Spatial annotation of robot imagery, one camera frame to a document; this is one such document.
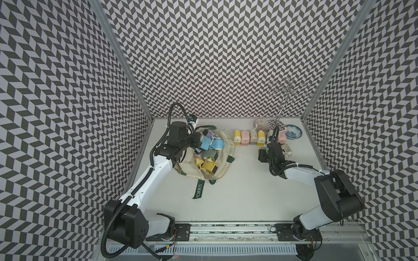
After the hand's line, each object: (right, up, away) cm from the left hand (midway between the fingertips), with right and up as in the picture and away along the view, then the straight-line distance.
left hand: (199, 134), depth 80 cm
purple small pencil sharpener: (+4, 0, +19) cm, 19 cm away
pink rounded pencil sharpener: (+26, -3, +19) cm, 33 cm away
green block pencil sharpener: (+5, -11, +13) cm, 18 cm away
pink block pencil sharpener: (+49, -2, +19) cm, 53 cm away
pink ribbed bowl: (+41, +7, +32) cm, 52 cm away
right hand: (+37, -11, +14) cm, 41 cm away
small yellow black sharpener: (+5, -18, +7) cm, 20 cm away
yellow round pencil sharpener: (+36, -3, +18) cm, 41 cm away
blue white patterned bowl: (+60, +1, +28) cm, 66 cm away
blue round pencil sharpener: (+2, -5, +13) cm, 14 cm away
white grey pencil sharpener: (+50, -10, +16) cm, 54 cm away
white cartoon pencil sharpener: (+32, -2, +19) cm, 37 cm away
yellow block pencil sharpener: (+22, -2, +19) cm, 29 cm away
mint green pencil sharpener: (+41, 0, +16) cm, 44 cm away
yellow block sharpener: (-1, -14, +7) cm, 16 cm away
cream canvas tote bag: (-7, -15, -1) cm, 17 cm away
